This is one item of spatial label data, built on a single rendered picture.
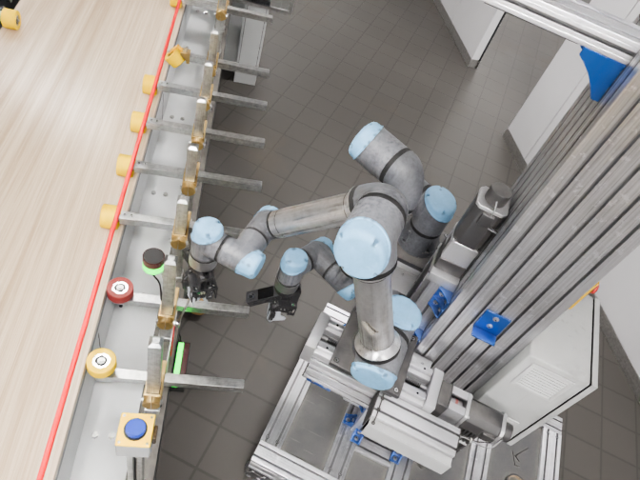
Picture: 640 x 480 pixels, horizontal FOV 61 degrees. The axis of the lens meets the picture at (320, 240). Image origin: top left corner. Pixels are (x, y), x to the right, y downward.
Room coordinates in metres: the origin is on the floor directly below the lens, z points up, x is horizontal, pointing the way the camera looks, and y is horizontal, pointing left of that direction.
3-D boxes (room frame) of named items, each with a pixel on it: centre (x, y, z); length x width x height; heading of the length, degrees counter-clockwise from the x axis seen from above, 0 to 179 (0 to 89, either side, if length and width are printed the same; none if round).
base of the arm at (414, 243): (1.40, -0.33, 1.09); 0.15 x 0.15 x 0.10
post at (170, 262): (0.86, 0.37, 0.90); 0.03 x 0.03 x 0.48; 18
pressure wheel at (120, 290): (0.85, 0.53, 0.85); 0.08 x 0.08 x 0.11
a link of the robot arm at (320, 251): (1.09, -0.02, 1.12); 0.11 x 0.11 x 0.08; 61
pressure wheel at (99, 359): (0.62, 0.45, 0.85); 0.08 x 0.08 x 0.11
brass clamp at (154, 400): (0.65, 0.30, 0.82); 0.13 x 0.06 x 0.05; 18
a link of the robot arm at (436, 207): (1.40, -0.32, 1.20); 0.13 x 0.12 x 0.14; 61
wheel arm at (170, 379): (0.68, 0.26, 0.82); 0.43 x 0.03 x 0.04; 108
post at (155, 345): (0.63, 0.29, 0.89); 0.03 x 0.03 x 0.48; 18
